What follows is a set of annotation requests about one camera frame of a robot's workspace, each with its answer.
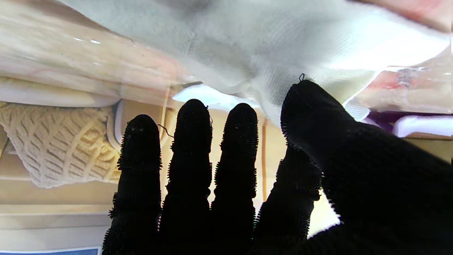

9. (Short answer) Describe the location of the beige sofa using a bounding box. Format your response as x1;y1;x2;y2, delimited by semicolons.
0;75;171;185

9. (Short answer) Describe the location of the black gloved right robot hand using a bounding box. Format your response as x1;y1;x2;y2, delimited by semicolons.
102;80;453;255

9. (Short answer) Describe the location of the cream white sock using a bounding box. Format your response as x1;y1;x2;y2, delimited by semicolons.
60;0;452;125

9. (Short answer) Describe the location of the cream knitted cushion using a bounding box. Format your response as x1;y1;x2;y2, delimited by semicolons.
0;101;123;189

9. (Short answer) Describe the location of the lilac sock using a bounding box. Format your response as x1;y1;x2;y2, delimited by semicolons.
361;110;453;138

